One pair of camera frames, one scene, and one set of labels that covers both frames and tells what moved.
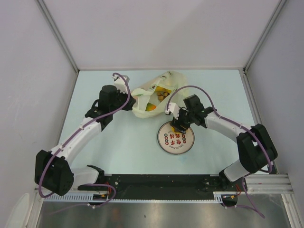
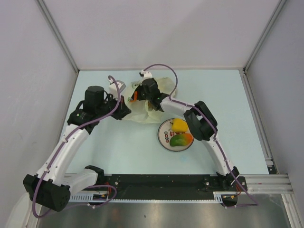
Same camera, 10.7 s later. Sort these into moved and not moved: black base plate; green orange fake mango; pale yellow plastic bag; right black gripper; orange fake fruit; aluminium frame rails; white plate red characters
Moved: orange fake fruit; green orange fake mango; pale yellow plastic bag; right black gripper
Not moved: aluminium frame rails; white plate red characters; black base plate
